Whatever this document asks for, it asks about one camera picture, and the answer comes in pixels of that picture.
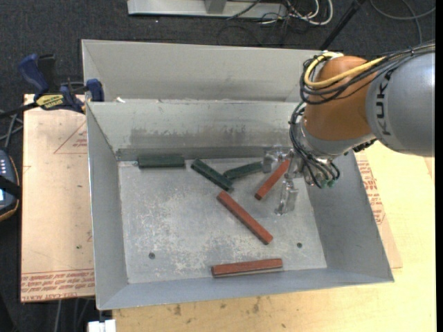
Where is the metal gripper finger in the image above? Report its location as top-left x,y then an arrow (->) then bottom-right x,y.
262,146 -> 294,174
274,177 -> 299,216

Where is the red-brown flat block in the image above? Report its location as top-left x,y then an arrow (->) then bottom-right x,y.
216,190 -> 274,246
210,258 -> 284,278
254,159 -> 291,201

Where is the dark green flat block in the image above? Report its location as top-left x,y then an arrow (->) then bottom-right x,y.
223,160 -> 264,181
190,158 -> 235,192
137,154 -> 186,169

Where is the grey metal bin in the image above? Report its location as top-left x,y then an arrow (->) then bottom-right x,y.
81,39 -> 395,311

